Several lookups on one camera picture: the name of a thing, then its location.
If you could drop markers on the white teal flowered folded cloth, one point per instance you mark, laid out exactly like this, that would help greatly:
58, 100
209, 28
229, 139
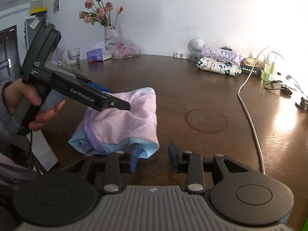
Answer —
216, 67

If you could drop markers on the purple tissue pack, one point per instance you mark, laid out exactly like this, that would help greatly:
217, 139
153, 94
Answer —
96, 54

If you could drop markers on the white robot speaker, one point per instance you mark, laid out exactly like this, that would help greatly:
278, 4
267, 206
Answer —
196, 44

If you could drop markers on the green pump bottle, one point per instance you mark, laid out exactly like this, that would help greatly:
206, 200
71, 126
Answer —
266, 73

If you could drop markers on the dark panelled door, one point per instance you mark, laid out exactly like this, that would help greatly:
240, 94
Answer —
8, 53

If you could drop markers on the yellow black box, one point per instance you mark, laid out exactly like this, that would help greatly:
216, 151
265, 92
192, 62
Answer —
38, 3

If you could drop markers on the grey cabinet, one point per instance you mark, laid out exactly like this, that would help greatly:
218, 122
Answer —
28, 36

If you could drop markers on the dried rose bouquet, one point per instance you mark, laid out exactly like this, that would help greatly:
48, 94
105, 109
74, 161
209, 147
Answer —
101, 10

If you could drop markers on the clear red printed plastic bag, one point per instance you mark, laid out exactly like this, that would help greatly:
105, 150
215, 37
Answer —
126, 49

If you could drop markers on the black phone stand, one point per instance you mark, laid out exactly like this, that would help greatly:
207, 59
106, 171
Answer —
303, 103

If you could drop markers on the person's left forearm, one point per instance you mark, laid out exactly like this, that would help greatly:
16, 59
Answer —
4, 125

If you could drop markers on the person's left hand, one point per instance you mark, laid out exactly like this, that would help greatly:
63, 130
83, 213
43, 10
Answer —
26, 90

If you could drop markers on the lilac wrapped vase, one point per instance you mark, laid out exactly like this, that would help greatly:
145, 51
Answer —
111, 35

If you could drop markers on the white charger block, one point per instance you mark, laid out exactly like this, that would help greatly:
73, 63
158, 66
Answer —
275, 67

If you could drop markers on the purple floral folded cloth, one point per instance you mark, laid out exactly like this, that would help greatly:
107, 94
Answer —
221, 55

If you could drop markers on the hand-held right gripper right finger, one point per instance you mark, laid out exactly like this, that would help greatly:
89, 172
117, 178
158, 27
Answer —
172, 157

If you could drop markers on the wall poster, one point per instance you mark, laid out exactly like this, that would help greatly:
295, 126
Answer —
56, 3

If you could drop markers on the small grey device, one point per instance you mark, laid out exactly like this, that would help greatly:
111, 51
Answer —
227, 48

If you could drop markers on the beige small box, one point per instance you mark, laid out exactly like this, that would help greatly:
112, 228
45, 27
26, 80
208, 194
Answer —
251, 62

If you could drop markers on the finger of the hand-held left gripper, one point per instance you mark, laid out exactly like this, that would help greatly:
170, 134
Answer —
84, 93
96, 86

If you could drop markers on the clear drinking glass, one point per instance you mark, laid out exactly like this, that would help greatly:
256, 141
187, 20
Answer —
73, 56

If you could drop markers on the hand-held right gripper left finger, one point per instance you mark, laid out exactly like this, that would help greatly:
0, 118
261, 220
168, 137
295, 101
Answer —
134, 161

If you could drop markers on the round ceiling light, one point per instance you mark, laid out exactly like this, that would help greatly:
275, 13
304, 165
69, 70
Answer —
14, 0

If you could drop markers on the pink and blue shirt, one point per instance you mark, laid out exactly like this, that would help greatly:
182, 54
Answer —
125, 122

